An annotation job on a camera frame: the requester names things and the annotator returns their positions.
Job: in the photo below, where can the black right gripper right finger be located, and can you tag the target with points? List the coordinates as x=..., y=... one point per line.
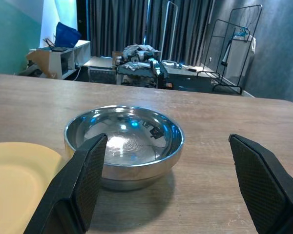
x=263, y=180

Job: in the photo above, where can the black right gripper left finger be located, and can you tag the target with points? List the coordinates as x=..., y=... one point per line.
x=73, y=185

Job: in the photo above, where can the yellow plastic plate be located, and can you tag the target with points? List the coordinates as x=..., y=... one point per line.
x=17, y=180

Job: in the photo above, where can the shiny steel bowl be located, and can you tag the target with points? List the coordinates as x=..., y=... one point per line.
x=127, y=146

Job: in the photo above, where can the black storage crate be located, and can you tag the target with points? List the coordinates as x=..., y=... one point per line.
x=136, y=76

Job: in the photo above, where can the brown cardboard box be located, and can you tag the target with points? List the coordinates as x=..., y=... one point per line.
x=40, y=64

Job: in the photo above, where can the white cube shelf unit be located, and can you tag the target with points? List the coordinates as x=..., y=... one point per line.
x=68, y=58

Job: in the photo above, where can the black metal clothes rack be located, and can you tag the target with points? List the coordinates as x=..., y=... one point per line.
x=234, y=53

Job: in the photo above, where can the pile of clothes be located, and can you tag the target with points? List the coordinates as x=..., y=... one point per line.
x=139, y=56

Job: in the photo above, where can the blue bag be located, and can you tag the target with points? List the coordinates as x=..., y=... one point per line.
x=66, y=36

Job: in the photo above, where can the dark grey curtain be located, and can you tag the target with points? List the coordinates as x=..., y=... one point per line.
x=146, y=26

